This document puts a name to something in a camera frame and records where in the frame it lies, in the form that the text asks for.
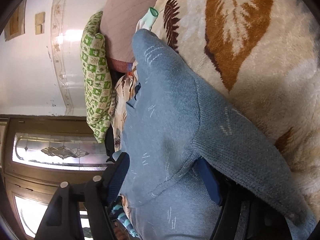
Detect light blue knit sweater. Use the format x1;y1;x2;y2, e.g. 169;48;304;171
120;29;317;239

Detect striped blue sock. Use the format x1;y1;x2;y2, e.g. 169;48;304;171
111;196;138;237

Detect black cloth on bed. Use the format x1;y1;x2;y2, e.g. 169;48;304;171
104;126;115;163

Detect green checkered pillow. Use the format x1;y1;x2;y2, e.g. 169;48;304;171
80;11;113;143

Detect small foil packet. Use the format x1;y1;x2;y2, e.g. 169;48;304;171
126;62;134;77

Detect leaf pattern beige blanket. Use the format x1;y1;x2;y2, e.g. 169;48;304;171
109;0;320;205

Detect pink quilted pillow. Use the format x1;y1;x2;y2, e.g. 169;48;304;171
100;0;157;73

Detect beige wall switches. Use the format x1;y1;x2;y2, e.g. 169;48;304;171
35;12;46;35

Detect wall electrical panel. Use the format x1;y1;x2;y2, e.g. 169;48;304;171
4;0;27;41

